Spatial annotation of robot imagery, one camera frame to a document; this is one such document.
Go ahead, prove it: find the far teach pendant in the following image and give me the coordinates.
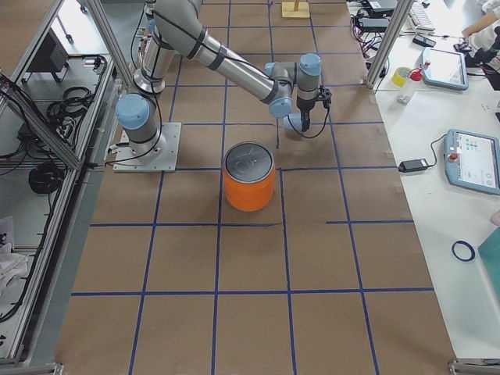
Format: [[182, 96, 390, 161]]
[[420, 47, 469, 91]]

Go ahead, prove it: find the yellow tape roll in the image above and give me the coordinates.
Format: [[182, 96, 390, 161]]
[[391, 66, 412, 88]]

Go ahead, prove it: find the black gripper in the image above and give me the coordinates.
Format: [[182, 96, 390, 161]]
[[296, 87, 317, 132]]

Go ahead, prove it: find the teach pendant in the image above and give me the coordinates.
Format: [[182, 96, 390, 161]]
[[444, 129, 499, 195], [420, 47, 469, 91]]

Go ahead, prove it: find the wooden cup rack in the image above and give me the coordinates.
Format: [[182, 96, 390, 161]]
[[281, 0, 310, 19]]

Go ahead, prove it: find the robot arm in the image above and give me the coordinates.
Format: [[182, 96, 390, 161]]
[[133, 1, 331, 133]]

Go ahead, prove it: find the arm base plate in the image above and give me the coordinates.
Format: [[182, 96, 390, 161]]
[[112, 123, 182, 173]]

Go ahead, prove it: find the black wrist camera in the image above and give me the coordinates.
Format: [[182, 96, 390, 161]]
[[316, 86, 332, 110]]

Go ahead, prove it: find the aluminium frame post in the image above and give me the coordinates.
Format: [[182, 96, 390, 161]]
[[365, 0, 413, 89]]

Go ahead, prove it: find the orange canister with grey lid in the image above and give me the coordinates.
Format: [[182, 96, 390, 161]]
[[223, 141, 276, 212]]

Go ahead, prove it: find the light blue cup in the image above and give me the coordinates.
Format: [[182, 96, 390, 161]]
[[283, 112, 302, 133]]

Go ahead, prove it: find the blue tape ring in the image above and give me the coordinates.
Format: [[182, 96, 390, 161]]
[[452, 241, 476, 263]]

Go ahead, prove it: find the black power brick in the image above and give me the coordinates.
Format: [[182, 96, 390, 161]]
[[398, 159, 429, 173]]

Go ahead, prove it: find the near teach pendant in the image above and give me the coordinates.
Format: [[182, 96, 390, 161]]
[[444, 129, 499, 195]]

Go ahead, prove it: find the black smartphone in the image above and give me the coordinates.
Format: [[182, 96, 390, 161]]
[[412, 34, 436, 48]]

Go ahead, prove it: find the teal board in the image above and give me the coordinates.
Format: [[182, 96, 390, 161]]
[[478, 227, 500, 298]]

